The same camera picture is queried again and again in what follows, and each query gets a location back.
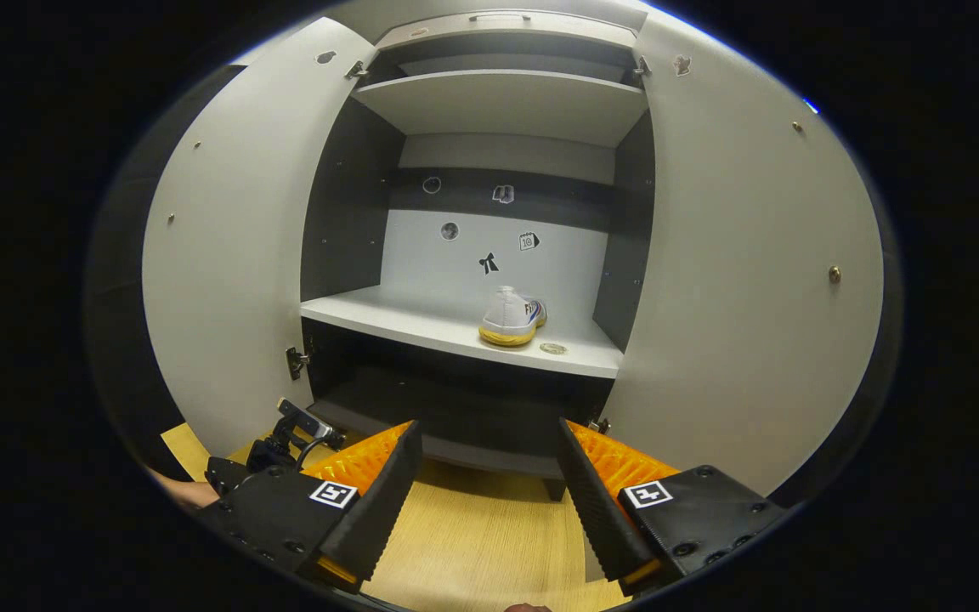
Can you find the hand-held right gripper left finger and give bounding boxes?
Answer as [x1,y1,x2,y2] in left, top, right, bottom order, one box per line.
[196,419,424,594]

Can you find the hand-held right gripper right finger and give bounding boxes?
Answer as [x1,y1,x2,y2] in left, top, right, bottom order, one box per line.
[556,416,788,598]

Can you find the grey cabinet door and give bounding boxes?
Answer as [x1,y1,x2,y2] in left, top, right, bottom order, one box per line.
[600,10,886,498]
[141,17,380,460]

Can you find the white canvas shoe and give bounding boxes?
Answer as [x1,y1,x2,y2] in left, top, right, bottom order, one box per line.
[479,286,548,347]

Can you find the grey shoe cabinet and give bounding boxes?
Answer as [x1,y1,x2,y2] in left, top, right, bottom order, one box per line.
[298,10,656,502]

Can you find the white cabinet shelf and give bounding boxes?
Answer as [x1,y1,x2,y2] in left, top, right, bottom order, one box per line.
[352,70,650,150]
[300,285,624,380]

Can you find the grey cabinet drawer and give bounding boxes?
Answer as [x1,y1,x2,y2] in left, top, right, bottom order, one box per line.
[375,10,639,50]

